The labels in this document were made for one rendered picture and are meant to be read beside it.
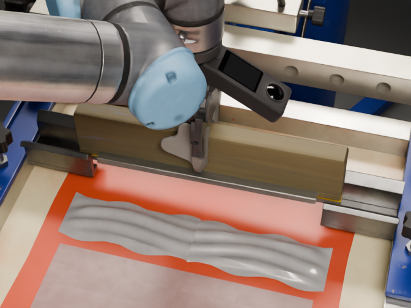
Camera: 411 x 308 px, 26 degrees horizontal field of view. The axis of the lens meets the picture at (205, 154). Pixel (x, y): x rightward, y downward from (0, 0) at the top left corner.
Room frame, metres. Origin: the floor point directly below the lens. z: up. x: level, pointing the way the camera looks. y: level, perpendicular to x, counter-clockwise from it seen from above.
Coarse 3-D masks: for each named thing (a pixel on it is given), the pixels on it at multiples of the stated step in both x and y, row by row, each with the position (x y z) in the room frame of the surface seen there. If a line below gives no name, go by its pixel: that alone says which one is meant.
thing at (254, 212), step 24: (216, 192) 0.78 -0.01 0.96; (240, 192) 0.78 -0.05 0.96; (216, 216) 0.74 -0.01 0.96; (240, 216) 0.74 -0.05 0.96; (264, 216) 0.74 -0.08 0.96; (288, 216) 0.74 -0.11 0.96; (312, 216) 0.74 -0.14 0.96; (312, 240) 0.70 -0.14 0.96; (336, 240) 0.70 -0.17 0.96; (192, 264) 0.66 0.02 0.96; (336, 264) 0.66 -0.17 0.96; (192, 288) 0.62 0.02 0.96; (216, 288) 0.62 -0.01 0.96; (240, 288) 0.62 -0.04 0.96; (264, 288) 0.62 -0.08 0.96; (288, 288) 0.62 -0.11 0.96; (336, 288) 0.62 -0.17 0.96
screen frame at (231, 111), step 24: (240, 120) 0.91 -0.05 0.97; (264, 120) 0.90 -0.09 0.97; (288, 120) 0.89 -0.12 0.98; (312, 120) 0.88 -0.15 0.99; (336, 120) 0.88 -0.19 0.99; (360, 120) 0.88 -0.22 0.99; (384, 120) 0.88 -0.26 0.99; (360, 144) 0.86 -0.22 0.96; (384, 144) 0.85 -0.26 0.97; (408, 144) 0.84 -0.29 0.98; (24, 168) 0.80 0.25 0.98; (0, 216) 0.72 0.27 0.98
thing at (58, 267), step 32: (96, 160) 0.84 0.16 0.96; (64, 192) 0.78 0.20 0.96; (96, 192) 0.78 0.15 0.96; (128, 192) 0.78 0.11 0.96; (160, 192) 0.78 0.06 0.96; (192, 192) 0.78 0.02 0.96; (32, 256) 0.67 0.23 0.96; (64, 256) 0.67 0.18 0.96; (96, 256) 0.67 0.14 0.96; (128, 256) 0.67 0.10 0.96; (160, 256) 0.67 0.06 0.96; (32, 288) 0.62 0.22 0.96; (64, 288) 0.62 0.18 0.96; (96, 288) 0.62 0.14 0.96; (128, 288) 0.62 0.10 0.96; (160, 288) 0.62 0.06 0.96
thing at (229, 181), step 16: (112, 160) 0.78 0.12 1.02; (128, 160) 0.78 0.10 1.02; (144, 160) 0.78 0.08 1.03; (176, 176) 0.75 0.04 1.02; (192, 176) 0.75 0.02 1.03; (208, 176) 0.75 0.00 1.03; (224, 176) 0.75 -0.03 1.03; (256, 192) 0.72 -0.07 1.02; (272, 192) 0.72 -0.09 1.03; (288, 192) 0.72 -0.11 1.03; (304, 192) 0.71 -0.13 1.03
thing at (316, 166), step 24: (96, 120) 0.80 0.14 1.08; (120, 120) 0.79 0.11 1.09; (96, 144) 0.80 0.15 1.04; (120, 144) 0.79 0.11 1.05; (144, 144) 0.78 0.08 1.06; (216, 144) 0.75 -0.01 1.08; (240, 144) 0.75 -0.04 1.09; (264, 144) 0.74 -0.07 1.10; (288, 144) 0.74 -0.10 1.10; (312, 144) 0.74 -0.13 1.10; (192, 168) 0.76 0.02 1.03; (216, 168) 0.75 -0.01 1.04; (240, 168) 0.74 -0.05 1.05; (264, 168) 0.73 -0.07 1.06; (288, 168) 0.73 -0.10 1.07; (312, 168) 0.72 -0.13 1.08; (336, 168) 0.71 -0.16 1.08; (336, 192) 0.71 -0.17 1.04
